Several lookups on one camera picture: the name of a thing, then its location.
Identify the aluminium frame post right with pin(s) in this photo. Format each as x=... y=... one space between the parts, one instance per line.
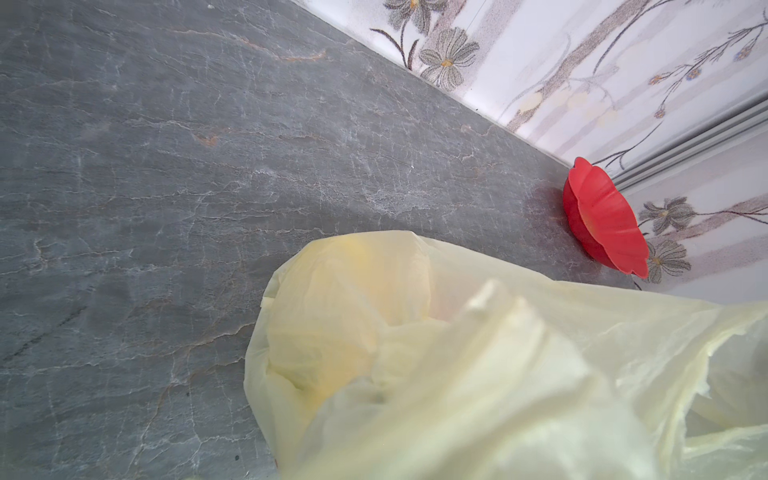
x=734 y=127

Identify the red flower-shaped plastic plate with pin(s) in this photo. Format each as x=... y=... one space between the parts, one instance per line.
x=602 y=220

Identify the pale yellow printed plastic bag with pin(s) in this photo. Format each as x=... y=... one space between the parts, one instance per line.
x=386 y=355

